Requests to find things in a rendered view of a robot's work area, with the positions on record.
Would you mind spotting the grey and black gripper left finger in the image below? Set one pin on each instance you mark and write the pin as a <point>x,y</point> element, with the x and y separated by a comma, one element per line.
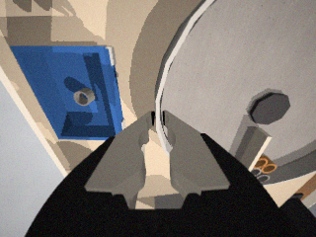
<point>115,167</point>

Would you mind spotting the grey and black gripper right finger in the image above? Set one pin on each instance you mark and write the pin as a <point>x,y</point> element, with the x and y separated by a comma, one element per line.
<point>200,165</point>

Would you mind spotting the grey round turntable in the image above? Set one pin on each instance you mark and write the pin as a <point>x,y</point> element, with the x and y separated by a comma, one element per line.
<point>244,73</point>

